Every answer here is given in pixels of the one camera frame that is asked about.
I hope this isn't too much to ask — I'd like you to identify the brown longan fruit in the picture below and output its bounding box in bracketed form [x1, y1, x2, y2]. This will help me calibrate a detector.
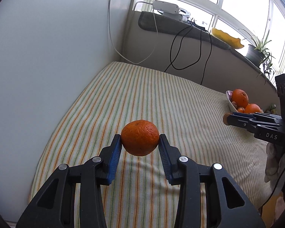
[223, 113, 231, 126]
[232, 101, 238, 110]

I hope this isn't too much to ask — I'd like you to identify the large orange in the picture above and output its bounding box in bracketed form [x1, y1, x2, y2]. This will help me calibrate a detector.
[244, 104, 261, 114]

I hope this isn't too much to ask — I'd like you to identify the small orange tomato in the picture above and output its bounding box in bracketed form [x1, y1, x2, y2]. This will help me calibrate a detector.
[237, 107, 245, 113]

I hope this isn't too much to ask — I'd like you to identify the medium orange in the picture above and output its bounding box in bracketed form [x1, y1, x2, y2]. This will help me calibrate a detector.
[231, 89, 249, 108]

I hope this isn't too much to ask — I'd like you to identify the floral white plate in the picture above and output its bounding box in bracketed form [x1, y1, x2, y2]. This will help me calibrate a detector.
[225, 89, 264, 114]

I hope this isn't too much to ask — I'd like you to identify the mandarin with stem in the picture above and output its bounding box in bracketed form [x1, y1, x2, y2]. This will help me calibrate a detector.
[121, 120, 160, 157]

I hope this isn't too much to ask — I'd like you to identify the white gloved right hand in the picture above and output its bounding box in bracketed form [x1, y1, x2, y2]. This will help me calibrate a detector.
[265, 142, 285, 185]

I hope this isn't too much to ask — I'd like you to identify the striped table cloth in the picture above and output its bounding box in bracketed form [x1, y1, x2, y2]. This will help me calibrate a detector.
[31, 62, 271, 227]

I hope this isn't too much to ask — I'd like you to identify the potted spider plant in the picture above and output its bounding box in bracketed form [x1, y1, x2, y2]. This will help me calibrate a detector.
[240, 28, 274, 79]

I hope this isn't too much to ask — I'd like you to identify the black cable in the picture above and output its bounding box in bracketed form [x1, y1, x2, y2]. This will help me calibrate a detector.
[200, 29, 213, 86]
[164, 25, 203, 73]

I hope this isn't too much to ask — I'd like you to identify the white cable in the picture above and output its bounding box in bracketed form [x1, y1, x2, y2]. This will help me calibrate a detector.
[107, 0, 159, 65]

